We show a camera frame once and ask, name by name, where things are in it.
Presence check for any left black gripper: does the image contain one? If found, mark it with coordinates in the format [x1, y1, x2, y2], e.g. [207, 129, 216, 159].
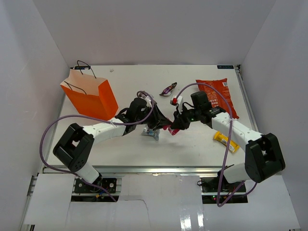
[135, 104, 171, 130]

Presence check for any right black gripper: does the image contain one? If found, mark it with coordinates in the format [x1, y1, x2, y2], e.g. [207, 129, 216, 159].
[171, 104, 201, 130]

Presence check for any red snack pouch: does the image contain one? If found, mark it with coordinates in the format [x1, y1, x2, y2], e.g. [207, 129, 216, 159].
[163, 125, 180, 136]

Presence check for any yellow snack bar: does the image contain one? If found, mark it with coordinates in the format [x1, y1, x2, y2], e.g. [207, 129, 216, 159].
[213, 131, 240, 153]

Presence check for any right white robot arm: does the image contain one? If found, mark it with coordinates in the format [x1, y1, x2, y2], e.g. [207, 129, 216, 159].
[170, 91, 286, 192]

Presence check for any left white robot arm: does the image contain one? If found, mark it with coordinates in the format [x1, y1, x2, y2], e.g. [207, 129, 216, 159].
[53, 98, 171, 192]

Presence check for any large red chip bag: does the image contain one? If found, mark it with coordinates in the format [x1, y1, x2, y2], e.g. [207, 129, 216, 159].
[195, 77, 240, 120]

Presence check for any orange paper bag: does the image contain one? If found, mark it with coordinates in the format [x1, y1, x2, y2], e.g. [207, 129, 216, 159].
[60, 60, 118, 120]

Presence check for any silver blue snack packet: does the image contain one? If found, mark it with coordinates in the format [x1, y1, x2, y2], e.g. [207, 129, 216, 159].
[141, 126, 160, 141]

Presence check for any purple brown snack wrapper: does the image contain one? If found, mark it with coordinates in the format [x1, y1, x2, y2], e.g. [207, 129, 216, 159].
[159, 82, 177, 97]

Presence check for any blue label sticker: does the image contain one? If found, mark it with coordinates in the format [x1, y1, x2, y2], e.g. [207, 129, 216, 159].
[217, 65, 234, 69]

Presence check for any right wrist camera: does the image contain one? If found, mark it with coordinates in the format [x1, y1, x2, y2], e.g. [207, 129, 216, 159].
[170, 95, 183, 111]

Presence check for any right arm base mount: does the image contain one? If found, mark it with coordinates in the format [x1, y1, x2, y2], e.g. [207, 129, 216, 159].
[197, 177, 248, 205]

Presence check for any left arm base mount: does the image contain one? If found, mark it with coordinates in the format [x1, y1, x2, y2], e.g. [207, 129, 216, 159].
[72, 177, 118, 203]

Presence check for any aluminium table frame rail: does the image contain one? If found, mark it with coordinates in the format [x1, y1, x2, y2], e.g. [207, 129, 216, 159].
[40, 165, 256, 175]

